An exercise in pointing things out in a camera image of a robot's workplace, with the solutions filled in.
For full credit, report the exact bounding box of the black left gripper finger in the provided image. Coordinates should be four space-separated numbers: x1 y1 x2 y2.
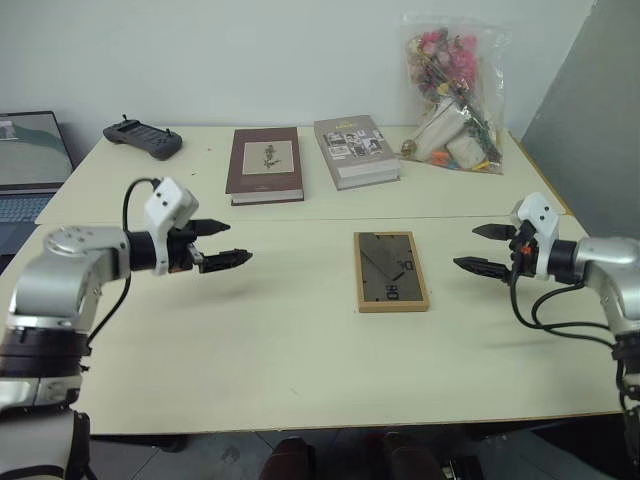
198 247 254 274
193 218 232 238

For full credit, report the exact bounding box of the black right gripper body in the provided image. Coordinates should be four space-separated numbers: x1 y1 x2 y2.
506 221 540 287

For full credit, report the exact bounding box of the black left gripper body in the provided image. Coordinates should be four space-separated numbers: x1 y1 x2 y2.
166 222 207 275

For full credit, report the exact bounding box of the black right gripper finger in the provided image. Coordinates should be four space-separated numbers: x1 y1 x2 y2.
452 256 515 284
471 223 517 242

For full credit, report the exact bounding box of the grey photo-cover book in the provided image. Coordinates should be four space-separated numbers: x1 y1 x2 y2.
312 114 402 192

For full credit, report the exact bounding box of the laptop computer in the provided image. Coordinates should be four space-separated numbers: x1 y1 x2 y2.
0 110 76 261

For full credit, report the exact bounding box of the brown hardcover book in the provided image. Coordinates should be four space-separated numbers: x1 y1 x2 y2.
224 126 306 206

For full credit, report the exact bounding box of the black handheld controller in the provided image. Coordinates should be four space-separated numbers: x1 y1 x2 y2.
102 114 183 163

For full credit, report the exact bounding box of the plastic bag of dried flowers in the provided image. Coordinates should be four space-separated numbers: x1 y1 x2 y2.
398 12 513 176

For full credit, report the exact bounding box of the grey partition panel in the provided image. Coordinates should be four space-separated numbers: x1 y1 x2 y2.
519 0 640 241

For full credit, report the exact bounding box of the dark rounded shape under table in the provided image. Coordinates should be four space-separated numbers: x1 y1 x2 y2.
255 436 317 480

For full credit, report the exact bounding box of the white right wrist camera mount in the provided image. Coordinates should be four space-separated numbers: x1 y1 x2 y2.
510 192 562 280

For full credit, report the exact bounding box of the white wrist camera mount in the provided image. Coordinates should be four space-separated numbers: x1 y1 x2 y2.
510 192 562 280
143 176 200 276

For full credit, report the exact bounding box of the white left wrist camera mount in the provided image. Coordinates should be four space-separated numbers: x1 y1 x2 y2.
143 176 200 276

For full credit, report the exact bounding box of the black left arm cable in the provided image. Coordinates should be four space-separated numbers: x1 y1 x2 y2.
85 177 161 351

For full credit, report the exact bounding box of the wooden framed picture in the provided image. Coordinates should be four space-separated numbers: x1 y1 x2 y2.
352 230 431 314

